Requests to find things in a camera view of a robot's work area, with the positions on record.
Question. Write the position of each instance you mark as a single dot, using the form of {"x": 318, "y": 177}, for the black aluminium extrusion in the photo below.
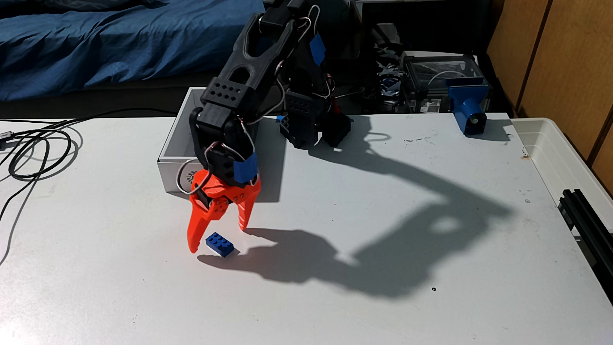
{"x": 586, "y": 225}

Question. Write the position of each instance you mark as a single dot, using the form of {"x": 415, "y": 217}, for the blue toy brick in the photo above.
{"x": 220, "y": 244}

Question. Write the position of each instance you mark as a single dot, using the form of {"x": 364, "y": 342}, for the wooden cabinet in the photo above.
{"x": 565, "y": 57}

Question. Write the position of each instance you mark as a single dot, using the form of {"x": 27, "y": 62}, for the blue duvet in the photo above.
{"x": 119, "y": 38}

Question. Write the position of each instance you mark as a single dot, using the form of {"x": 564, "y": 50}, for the white cardboard box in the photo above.
{"x": 167, "y": 175}

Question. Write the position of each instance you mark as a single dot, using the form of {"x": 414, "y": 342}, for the blue printed clamp mount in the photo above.
{"x": 467, "y": 103}

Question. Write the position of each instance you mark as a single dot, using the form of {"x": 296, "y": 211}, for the clear plastic case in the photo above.
{"x": 443, "y": 67}

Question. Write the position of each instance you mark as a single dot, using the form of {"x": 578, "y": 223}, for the white plastic bin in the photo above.
{"x": 555, "y": 153}

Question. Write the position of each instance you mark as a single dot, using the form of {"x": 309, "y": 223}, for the grey mattress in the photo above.
{"x": 143, "y": 88}

